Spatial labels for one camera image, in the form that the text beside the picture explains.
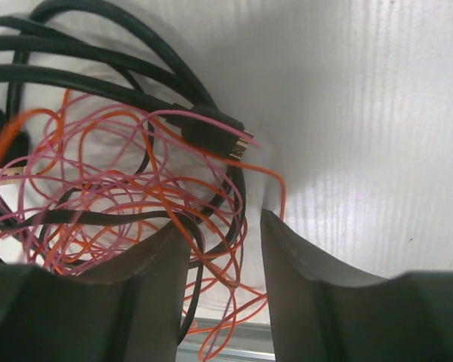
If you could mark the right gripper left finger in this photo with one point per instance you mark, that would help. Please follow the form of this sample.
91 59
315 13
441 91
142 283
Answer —
125 309

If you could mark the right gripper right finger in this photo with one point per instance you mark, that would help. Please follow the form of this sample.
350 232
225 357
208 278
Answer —
322 309

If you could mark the aluminium mounting rail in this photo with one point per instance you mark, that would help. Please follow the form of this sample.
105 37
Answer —
249 342

